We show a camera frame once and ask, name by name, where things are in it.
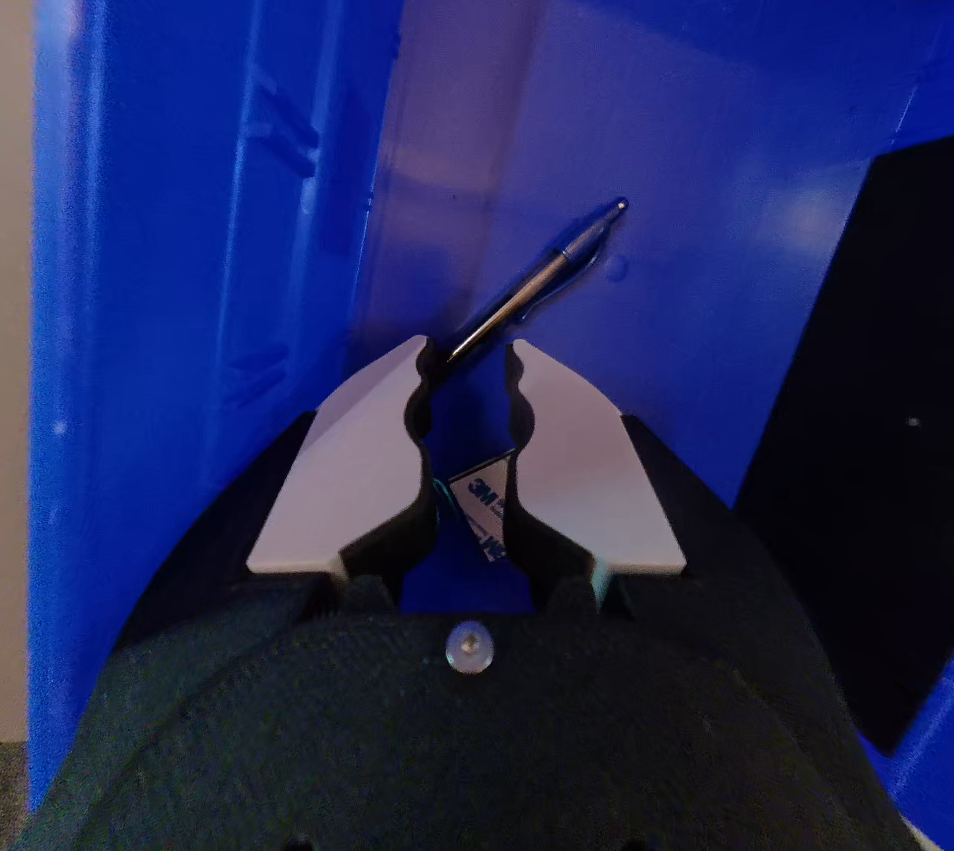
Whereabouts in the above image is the blue labelled plastic bin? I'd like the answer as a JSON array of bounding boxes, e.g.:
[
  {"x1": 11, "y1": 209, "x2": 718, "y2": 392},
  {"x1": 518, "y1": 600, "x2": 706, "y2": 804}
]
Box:
[{"x1": 28, "y1": 0, "x2": 954, "y2": 851}]

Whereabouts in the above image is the blue ballpoint pen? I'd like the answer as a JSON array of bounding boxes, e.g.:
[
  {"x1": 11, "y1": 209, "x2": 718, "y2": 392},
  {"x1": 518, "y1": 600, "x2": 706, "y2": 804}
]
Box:
[{"x1": 445, "y1": 197, "x2": 631, "y2": 365}]

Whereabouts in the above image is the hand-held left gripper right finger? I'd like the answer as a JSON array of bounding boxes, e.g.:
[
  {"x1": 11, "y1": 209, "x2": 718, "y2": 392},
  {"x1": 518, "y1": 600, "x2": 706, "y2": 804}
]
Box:
[{"x1": 504, "y1": 338, "x2": 688, "y2": 608}]

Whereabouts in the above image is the white adhesive tape piece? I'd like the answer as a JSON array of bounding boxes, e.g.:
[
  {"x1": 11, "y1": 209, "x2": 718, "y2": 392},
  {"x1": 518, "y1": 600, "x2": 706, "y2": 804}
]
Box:
[{"x1": 449, "y1": 449, "x2": 517, "y2": 563}]

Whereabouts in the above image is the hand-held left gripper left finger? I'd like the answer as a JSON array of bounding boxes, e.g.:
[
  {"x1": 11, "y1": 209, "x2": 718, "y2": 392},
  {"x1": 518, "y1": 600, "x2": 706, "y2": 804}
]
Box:
[{"x1": 244, "y1": 334, "x2": 439, "y2": 582}]

